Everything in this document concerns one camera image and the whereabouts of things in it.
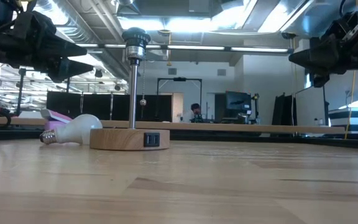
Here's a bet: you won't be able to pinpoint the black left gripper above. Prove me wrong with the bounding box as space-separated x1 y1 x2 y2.
0 12 94 83

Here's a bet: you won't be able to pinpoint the white lightbulb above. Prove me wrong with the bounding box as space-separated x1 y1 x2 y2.
39 113 103 146

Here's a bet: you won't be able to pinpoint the white board panel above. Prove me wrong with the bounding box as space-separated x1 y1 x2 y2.
295 80 329 127

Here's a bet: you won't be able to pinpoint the black leaning panels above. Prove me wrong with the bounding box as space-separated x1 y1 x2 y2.
271 92 296 126

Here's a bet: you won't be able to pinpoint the white striped box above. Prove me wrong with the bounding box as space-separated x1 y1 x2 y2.
328 98 358 133

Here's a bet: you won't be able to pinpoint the long light strip bar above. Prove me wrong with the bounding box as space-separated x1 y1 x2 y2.
73 42 295 54

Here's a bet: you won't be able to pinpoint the black computer monitor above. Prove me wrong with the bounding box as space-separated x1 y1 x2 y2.
224 90 252 111

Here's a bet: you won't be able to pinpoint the person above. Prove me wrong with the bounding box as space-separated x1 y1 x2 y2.
181 103 203 123

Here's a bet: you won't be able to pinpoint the yellow cable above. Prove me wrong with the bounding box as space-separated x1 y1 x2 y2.
344 0 358 140

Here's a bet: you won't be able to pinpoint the black partition wall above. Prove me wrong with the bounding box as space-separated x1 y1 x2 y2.
46 91 173 122

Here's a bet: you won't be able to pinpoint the black gantry frame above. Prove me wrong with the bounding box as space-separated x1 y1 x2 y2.
16 67 72 116
156 77 203 123

